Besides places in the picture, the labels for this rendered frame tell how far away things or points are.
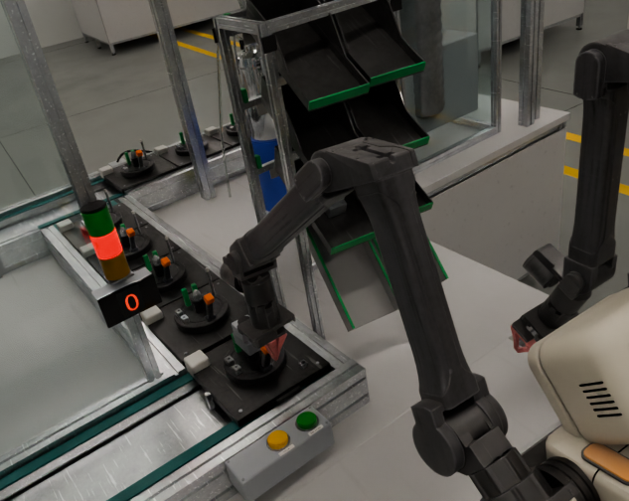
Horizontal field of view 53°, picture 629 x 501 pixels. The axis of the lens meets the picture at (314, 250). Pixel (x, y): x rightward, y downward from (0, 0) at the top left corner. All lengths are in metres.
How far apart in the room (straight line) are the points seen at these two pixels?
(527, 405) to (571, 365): 0.62
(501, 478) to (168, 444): 0.78
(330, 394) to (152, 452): 0.39
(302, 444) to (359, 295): 0.39
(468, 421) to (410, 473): 0.49
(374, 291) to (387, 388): 0.22
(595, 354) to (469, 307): 0.92
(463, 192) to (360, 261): 1.06
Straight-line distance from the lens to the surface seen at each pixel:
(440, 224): 2.44
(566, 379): 0.86
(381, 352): 1.57
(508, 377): 1.51
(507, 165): 2.65
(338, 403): 1.39
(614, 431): 0.85
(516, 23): 6.84
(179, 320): 1.60
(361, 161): 0.76
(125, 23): 9.95
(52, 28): 11.84
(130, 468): 1.40
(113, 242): 1.27
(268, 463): 1.25
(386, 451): 1.36
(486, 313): 1.68
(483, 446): 0.84
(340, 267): 1.47
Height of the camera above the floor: 1.89
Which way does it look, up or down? 31 degrees down
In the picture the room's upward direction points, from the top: 10 degrees counter-clockwise
